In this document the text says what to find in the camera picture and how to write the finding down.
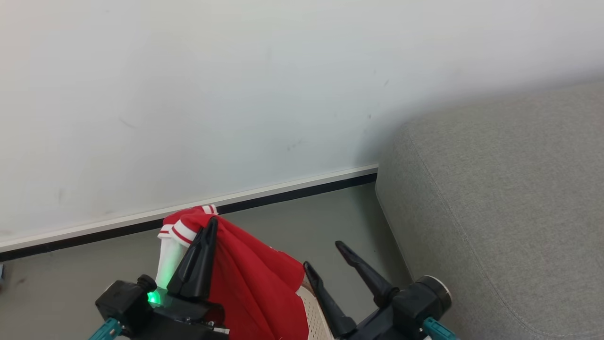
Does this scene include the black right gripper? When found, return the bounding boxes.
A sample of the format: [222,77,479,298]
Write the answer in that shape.
[303,241,453,340]

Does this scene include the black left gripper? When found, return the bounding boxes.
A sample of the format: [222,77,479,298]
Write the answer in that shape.
[94,217,230,340]

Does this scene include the red garment with white stripes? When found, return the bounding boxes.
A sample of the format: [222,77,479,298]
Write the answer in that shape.
[157,204,310,340]

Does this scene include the cream perforated laundry basket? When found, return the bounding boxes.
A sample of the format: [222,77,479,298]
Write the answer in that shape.
[295,282,336,340]

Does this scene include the white and black baseboard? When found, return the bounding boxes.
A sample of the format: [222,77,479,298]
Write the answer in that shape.
[0,164,378,263]

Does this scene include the grey fabric sofa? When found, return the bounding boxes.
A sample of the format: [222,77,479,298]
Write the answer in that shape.
[375,79,604,340]

